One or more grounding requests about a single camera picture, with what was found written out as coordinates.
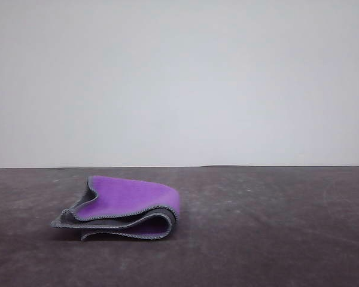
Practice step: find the purple towel with grey hem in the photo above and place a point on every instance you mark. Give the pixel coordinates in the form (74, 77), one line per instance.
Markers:
(131, 197)

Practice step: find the grey table cloth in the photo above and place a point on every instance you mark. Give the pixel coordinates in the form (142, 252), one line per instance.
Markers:
(257, 239)

